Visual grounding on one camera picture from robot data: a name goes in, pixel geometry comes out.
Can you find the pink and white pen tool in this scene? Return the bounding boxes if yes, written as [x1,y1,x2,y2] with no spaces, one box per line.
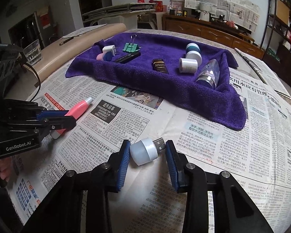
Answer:
[50,97,94,140]

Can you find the white USB night light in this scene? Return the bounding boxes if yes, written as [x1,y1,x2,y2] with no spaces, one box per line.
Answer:
[130,138,165,166]

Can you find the black Horizon case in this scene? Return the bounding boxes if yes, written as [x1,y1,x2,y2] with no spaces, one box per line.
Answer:
[114,51,141,64]

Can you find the white cylindrical jar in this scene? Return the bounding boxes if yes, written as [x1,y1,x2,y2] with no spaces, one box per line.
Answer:
[179,58,198,74]

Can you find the black and gold small bottle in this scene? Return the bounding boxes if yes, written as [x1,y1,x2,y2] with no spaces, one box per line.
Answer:
[152,58,169,74]

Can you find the person's hand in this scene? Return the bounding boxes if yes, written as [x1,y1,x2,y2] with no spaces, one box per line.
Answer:
[0,157,12,182]

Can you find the beige padded bench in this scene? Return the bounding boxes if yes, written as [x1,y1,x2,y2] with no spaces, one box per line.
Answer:
[4,23,128,100]

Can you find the drinking glass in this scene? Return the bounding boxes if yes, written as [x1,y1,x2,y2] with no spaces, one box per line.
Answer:
[23,39,42,65]

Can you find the black pen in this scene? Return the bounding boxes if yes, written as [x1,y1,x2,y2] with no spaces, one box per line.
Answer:
[59,36,74,46]

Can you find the paper sheet on bench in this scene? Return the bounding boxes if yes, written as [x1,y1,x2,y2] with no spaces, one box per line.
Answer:
[62,24,106,38]

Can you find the white USB charger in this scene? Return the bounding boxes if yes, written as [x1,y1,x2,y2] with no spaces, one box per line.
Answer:
[102,45,117,56]

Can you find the purple towel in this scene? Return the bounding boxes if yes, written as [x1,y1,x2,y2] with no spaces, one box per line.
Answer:
[66,33,247,130]

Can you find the newspaper sheets on table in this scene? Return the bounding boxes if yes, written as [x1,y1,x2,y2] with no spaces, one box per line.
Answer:
[7,60,291,233]

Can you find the clear plastic bottle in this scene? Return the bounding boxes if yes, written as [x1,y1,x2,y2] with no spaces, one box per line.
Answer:
[196,59,220,90]

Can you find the green binder clip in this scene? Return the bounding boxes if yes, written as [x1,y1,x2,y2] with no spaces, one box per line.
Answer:
[122,34,141,53]

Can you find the white cap jar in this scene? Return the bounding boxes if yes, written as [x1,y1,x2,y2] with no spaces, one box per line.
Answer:
[185,50,202,65]

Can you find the teal and white jar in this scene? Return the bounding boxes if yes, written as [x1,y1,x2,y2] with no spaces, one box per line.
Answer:
[185,43,201,53]

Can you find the stacked folding boards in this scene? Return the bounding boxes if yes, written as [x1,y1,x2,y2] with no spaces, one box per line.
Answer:
[82,3,155,23]

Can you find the folded newspaper stack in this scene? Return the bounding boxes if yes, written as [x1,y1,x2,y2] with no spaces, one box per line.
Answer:
[234,47,291,100]

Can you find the wooden TV cabinet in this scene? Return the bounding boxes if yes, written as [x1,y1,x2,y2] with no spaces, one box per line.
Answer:
[162,14,264,59]

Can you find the dark wooden shelf unit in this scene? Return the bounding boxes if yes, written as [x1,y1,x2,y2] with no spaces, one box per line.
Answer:
[260,0,291,87]

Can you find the black cable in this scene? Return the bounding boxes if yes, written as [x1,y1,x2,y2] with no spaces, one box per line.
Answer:
[19,58,42,103]

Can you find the newspapers on wall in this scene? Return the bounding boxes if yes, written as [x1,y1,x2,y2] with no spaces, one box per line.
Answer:
[184,0,260,32]

